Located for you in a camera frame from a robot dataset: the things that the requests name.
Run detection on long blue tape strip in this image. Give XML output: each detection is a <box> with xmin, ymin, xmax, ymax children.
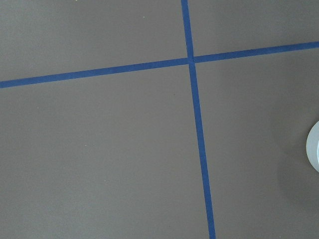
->
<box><xmin>181</xmin><ymin>0</ymin><xmax>216</xmax><ymax>239</ymax></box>

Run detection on white plate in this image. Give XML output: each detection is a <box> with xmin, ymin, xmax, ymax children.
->
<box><xmin>306</xmin><ymin>122</ymin><xmax>319</xmax><ymax>172</ymax></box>

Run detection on crossing blue tape strip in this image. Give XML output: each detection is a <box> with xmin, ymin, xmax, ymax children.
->
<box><xmin>0</xmin><ymin>41</ymin><xmax>319</xmax><ymax>89</ymax></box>

